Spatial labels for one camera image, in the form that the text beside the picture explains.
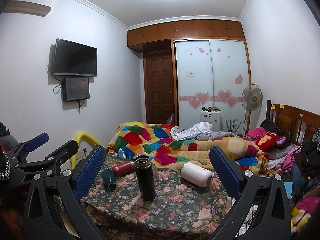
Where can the small white cabinet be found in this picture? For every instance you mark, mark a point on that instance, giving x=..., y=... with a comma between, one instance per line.
x=211, y=120

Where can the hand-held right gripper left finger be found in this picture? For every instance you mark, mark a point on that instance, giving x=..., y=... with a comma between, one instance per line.
x=90, y=172

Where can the white cup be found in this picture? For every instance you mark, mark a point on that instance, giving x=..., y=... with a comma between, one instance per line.
x=196, y=174

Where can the white standing fan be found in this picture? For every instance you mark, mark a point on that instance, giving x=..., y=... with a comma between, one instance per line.
x=252, y=96

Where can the brown overhead wooden cabinets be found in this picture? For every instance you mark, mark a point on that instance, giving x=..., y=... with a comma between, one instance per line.
x=185, y=31

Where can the yellow and pink toy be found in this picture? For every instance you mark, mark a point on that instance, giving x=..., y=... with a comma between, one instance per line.
x=303, y=212

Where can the dark green cup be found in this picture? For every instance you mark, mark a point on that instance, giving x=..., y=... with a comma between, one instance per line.
x=108, y=178

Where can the colourful patchwork blanket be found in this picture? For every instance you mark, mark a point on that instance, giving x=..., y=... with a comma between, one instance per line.
x=160, y=142

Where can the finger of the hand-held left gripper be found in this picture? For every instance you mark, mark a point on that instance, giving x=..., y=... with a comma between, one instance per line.
x=60, y=151
x=37, y=141

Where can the black thermos flask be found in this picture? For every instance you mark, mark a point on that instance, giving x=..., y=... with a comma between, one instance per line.
x=145, y=177

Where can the yellow padded rail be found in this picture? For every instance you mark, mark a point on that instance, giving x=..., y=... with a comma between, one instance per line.
x=83, y=136

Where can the brown wooden headboard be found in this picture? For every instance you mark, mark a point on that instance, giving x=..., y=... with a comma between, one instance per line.
x=287, y=115

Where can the white heart-print sliding wardrobe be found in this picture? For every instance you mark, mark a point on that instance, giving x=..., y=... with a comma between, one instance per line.
x=212, y=80

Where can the dark cloth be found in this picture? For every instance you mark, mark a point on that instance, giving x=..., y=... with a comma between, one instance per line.
x=3, y=132

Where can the wall-mounted black television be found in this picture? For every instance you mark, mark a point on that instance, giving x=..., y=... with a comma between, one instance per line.
x=75, y=57

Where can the pink clothes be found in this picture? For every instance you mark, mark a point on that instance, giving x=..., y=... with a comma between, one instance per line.
x=291, y=158

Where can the white air conditioner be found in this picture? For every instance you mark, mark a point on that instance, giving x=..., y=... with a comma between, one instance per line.
x=27, y=6

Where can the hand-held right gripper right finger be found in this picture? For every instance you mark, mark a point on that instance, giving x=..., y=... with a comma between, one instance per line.
x=225, y=172

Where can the blue cloth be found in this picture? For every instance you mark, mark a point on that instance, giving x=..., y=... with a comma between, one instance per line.
x=123, y=153

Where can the black bag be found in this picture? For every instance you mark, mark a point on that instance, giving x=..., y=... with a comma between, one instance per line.
x=271, y=125

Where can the pile of dark clothes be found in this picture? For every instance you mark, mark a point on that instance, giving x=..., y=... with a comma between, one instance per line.
x=311, y=152

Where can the grey checked cloth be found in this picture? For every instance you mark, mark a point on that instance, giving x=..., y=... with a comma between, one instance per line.
x=195, y=131

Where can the brown wooden door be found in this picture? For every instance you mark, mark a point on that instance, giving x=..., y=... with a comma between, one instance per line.
x=158, y=87

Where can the floral tablecloth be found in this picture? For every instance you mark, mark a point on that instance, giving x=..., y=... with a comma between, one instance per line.
x=175, y=205

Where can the red plush toy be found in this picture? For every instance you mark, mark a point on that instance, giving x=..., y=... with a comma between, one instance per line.
x=268, y=138

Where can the bunch of dry twigs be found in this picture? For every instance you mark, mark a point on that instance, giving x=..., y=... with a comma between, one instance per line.
x=233, y=125

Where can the small black wall monitor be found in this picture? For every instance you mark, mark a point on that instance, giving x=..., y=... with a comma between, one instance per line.
x=76, y=88

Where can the pink cloth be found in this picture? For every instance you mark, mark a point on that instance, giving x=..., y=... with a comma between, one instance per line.
x=255, y=133

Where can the red thermos flask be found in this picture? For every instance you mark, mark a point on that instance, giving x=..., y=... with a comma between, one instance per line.
x=122, y=167

